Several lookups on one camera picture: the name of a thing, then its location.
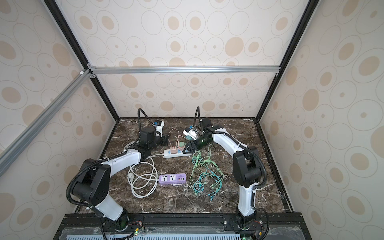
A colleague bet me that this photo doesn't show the silver aluminium rail left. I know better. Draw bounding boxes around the silver aluminium rail left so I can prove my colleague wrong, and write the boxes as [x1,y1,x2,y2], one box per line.
[1,70,91,175]

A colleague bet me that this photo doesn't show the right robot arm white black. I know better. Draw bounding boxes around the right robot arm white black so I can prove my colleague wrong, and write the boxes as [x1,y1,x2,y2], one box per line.
[183,107,267,229]

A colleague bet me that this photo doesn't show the pink charger cable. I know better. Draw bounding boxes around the pink charger cable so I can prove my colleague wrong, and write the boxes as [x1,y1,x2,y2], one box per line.
[167,128,188,149]

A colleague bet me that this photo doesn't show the green teal cable bundle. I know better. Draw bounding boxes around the green teal cable bundle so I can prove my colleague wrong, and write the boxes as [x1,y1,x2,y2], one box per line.
[189,143,224,202]

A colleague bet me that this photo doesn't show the silver aluminium rail back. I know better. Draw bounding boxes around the silver aluminium rail back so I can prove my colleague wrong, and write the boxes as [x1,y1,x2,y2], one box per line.
[91,66,280,74]

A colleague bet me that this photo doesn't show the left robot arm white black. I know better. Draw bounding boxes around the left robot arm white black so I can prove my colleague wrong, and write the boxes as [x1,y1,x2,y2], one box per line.
[66,109,169,229]

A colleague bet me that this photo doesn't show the white blue power strip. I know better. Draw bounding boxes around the white blue power strip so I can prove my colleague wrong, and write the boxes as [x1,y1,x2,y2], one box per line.
[163,149,192,159]

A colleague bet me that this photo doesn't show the white power cord coil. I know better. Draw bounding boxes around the white power cord coil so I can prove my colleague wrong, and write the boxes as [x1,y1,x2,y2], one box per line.
[127,152,164,199]

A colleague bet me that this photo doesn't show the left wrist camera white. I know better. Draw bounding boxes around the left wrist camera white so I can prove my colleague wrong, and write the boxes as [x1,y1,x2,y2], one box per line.
[154,120,165,136]

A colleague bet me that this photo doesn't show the pink charger plug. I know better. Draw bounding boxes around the pink charger plug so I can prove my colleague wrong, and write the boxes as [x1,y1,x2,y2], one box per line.
[170,147,178,154]

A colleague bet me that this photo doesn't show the silver aluminium rail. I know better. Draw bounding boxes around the silver aluminium rail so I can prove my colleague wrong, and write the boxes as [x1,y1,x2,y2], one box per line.
[1,70,91,175]
[91,66,280,74]

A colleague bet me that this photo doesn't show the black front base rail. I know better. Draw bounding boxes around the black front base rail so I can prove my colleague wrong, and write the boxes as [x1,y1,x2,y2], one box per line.
[54,211,311,240]

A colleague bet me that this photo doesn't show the purple power strip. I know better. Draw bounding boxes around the purple power strip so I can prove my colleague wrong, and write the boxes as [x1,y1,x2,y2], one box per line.
[159,173,187,185]

